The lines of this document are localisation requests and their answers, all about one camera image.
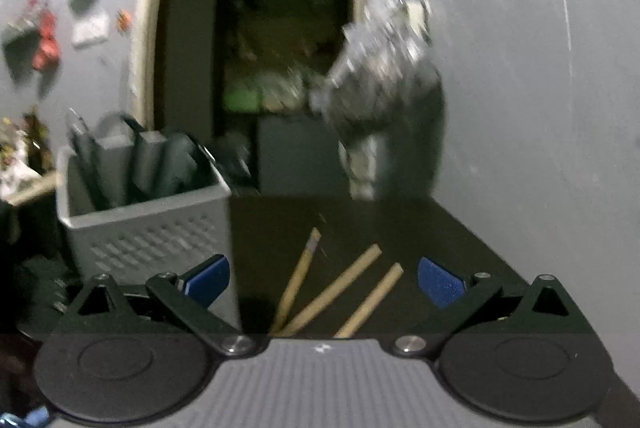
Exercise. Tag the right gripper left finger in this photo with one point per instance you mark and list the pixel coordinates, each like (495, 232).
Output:
(186, 299)

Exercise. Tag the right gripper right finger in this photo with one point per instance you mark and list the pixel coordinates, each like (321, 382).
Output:
(457, 302)

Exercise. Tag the white perforated utensil basket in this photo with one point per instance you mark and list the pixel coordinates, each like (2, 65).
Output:
(134, 242)

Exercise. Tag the black handled kitchen scissors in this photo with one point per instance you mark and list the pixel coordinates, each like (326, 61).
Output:
(161, 169)

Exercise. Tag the plain wooden chopstick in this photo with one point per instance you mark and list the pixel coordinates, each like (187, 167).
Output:
(371, 303)
(330, 293)

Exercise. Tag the chopstick with grey band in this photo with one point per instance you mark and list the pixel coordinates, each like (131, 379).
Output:
(295, 282)

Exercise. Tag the grey cabinet box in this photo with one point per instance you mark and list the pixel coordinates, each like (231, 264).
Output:
(298, 156)

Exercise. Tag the hanging clear plastic bag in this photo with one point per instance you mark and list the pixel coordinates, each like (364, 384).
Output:
(383, 68)

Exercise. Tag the red hanging item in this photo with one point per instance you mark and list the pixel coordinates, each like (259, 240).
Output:
(48, 52)

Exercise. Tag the white wall switch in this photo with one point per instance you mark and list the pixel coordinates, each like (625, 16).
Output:
(91, 30)

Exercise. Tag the orange wall hook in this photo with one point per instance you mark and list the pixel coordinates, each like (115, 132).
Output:
(123, 21)

